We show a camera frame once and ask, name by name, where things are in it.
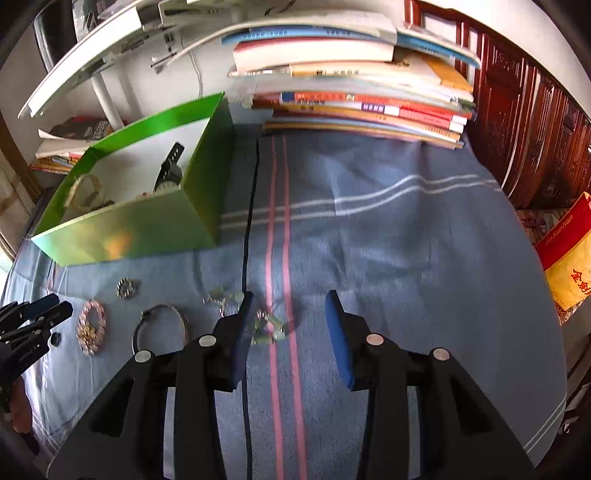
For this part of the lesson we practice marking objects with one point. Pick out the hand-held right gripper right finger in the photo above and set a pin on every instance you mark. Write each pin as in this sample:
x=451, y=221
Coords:
x=339, y=344

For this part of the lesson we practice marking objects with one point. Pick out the tall stack of books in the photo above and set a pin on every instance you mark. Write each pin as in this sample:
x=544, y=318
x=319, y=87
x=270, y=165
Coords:
x=346, y=110

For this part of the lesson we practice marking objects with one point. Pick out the carved wooden headboard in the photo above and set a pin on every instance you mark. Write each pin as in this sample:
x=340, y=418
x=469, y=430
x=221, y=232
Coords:
x=508, y=115

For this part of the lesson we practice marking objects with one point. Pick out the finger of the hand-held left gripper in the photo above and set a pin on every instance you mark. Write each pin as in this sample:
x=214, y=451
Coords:
x=34, y=305
x=51, y=316

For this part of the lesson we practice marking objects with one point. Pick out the floral cloth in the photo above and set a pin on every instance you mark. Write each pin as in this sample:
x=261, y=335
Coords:
x=535, y=221

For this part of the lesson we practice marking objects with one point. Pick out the small stack of books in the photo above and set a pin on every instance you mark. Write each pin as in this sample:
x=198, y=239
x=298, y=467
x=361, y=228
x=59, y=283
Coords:
x=78, y=129

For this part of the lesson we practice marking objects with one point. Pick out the dark wristwatch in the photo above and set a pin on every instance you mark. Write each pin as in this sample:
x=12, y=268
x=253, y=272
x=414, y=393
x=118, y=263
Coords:
x=168, y=173

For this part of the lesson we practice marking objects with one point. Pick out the blue striped blanket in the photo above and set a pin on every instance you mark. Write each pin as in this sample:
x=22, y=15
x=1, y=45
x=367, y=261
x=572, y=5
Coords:
x=392, y=258

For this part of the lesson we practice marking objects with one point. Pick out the black thermos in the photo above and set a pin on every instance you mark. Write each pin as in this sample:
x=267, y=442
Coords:
x=55, y=27

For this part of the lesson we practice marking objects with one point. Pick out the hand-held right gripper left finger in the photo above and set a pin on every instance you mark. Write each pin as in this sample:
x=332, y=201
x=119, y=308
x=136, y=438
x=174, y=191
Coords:
x=242, y=344

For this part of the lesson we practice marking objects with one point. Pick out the white wristwatch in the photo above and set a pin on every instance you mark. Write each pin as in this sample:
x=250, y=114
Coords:
x=94, y=184

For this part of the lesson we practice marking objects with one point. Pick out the silver bangle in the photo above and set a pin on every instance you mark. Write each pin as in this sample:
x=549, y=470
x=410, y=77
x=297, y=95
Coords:
x=136, y=334

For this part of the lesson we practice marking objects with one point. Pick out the red and yellow bag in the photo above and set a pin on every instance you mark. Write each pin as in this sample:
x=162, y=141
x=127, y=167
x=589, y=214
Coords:
x=570, y=277

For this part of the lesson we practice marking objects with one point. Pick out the person's left hand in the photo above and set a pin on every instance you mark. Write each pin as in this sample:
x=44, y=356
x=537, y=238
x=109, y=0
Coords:
x=21, y=406

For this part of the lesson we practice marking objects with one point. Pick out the green cardboard box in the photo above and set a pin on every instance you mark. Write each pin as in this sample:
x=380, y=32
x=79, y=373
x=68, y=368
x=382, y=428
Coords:
x=138, y=230

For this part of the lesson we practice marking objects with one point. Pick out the white desk shelf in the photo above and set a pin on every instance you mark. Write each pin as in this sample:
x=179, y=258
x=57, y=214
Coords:
x=69, y=69

